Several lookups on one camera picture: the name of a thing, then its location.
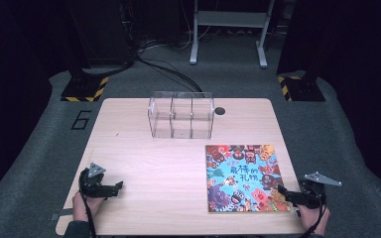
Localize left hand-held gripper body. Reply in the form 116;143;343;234
78;162;117;199

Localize dark cabinet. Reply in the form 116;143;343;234
63;0;137;68

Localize black floor cables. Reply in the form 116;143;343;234
134;39;204;93

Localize clear acrylic divided organizer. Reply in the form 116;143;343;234
147;90;215;140

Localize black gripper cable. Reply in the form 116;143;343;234
78;180;97;238
298;201;328;238

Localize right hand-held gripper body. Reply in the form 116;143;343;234
292;171;343;210

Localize grey metal table bracket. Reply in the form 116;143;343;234
49;207;74;222

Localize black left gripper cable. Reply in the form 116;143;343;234
78;180;97;238

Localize person's left hand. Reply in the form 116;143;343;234
71;190;106;223

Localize black striped stand base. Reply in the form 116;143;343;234
60;74;110;103
276;73;326;103

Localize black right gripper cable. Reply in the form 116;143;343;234
298;201;328;238

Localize person's right hand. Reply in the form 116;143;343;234
297;202;331;236

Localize white metal stand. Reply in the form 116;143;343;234
189;0;276;69

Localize colourful picture book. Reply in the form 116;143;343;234
204;144;294;213

